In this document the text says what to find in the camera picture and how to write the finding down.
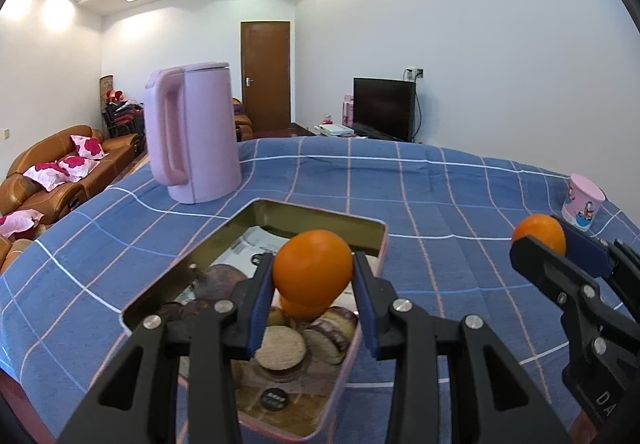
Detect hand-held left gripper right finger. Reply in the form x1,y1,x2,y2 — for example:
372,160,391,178
352,251,571,444

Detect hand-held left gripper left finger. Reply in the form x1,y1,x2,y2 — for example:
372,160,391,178
57,251,276,444

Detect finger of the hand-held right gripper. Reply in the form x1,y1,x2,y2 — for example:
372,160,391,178
552,218,640,320
509,234,609,320

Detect orange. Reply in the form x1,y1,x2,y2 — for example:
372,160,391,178
279,294,331,322
272,230,354,309
511,214,567,257

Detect pink metal tin box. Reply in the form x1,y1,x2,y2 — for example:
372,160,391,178
120,197,389,440

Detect pink cartoon cup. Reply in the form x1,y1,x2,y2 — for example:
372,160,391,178
561,173,606,231

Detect printed paper leaflet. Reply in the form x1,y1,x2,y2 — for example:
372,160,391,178
177,226,358,425

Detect blue checkered tablecloth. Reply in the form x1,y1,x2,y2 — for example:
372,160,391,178
0,136,640,444

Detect white television cabinet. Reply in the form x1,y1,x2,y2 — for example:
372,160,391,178
314,123,371,140

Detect pink electric kettle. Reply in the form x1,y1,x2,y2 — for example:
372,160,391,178
144,62,242,204

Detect wooden coffee table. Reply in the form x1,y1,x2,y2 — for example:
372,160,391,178
107,154,151,190

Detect brown leather armchair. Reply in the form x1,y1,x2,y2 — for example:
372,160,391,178
232,97,255,142

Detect black television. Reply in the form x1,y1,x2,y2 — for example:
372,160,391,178
353,77,417,142

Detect long brown leather sofa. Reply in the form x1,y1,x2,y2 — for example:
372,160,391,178
0,125,143,230

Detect pink floral cushion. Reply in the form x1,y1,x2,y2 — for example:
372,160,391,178
57,155,101,182
22,165,76,192
0,210,43,239
70,135,108,159

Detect stacked dark chairs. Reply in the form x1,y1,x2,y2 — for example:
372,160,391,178
102,99,147,140

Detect brown wooden door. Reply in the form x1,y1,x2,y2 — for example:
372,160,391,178
240,21,291,134

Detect black power cable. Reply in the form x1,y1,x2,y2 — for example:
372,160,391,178
414,80,424,142

